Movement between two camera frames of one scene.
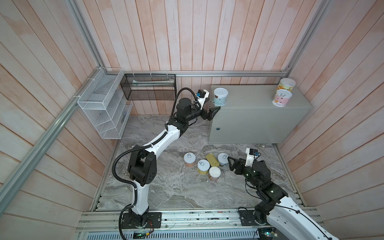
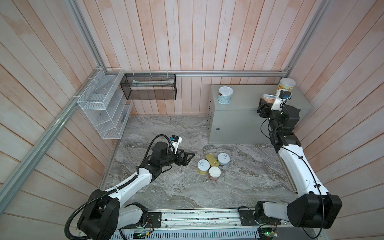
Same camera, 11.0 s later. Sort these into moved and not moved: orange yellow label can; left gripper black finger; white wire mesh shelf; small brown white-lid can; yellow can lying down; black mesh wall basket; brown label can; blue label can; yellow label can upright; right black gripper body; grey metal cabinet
Moved: right black gripper body; left gripper black finger; brown label can
Not moved: orange yellow label can; small brown white-lid can; white wire mesh shelf; grey metal cabinet; blue label can; yellow label can upright; yellow can lying down; black mesh wall basket
